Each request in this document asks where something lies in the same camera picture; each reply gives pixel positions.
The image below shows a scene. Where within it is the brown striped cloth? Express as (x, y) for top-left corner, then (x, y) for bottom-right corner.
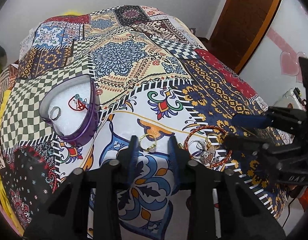
(0, 64), (20, 100)

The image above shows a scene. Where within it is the black cable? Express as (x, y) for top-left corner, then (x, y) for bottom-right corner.
(286, 194), (302, 222)

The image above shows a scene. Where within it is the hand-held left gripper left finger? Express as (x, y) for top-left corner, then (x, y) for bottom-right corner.
(23, 135), (141, 240)

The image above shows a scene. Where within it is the patterned patchwork tablecloth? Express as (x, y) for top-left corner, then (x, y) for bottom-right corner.
(0, 5), (289, 240)

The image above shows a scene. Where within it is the silver jewelry cluster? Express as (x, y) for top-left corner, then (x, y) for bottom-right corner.
(194, 150), (222, 167)

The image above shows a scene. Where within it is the white appliance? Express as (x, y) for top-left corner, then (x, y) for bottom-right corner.
(273, 89), (304, 111)

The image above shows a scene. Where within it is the yellow braided rope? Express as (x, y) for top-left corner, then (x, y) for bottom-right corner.
(0, 89), (25, 237)

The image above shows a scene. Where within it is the purple heart-shaped jewelry box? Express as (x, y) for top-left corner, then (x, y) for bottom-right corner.
(40, 75), (102, 147)

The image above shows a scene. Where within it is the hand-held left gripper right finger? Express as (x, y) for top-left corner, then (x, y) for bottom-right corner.
(167, 136), (286, 240)

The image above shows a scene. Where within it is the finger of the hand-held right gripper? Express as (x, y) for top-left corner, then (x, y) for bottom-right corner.
(231, 106), (308, 137)
(223, 132), (304, 156)

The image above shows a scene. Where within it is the brown wooden door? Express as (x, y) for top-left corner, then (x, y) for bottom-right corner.
(209, 0), (286, 74)

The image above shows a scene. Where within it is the gold ring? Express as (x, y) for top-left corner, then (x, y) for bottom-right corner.
(140, 134), (158, 152)
(206, 134), (223, 147)

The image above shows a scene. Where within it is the silver ring in box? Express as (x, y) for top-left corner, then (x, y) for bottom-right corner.
(49, 106), (62, 121)

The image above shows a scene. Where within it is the red string bracelet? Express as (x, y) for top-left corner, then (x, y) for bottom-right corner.
(68, 94), (91, 112)

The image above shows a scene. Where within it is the pink heart wall sticker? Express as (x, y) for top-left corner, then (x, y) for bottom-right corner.
(267, 27), (307, 83)

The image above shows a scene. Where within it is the red braided bangle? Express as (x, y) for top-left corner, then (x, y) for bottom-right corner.
(183, 126), (233, 168)

